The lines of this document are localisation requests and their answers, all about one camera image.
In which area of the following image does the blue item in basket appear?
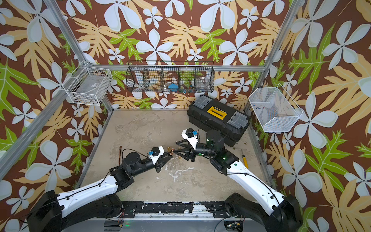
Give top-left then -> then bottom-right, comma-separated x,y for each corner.
168,84 -> 179,92

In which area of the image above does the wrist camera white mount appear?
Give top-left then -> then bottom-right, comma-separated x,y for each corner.
148,146 -> 165,165
182,128 -> 199,149

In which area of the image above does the white wire basket left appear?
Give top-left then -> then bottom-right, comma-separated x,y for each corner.
63,61 -> 113,106

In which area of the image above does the black plastic toolbox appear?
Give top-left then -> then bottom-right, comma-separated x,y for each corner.
187,95 -> 250,147

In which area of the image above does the yellow handled screwdriver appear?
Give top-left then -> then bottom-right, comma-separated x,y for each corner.
242,151 -> 249,168

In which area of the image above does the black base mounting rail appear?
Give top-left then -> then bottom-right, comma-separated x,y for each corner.
113,201 -> 248,219

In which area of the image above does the white mesh basket right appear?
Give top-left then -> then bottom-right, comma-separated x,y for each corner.
249,87 -> 303,133

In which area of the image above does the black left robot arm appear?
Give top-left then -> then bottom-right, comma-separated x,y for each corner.
26,147 -> 173,232

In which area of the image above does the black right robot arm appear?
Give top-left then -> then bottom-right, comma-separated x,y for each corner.
174,128 -> 303,232

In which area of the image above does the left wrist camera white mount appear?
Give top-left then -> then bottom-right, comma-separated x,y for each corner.
148,146 -> 165,165

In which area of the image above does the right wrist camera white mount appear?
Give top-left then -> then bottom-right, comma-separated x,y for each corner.
182,128 -> 199,149

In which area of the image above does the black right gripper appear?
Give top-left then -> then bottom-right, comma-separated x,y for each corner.
175,139 -> 218,163

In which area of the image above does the black wire basket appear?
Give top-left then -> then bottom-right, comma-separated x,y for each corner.
125,61 -> 215,93

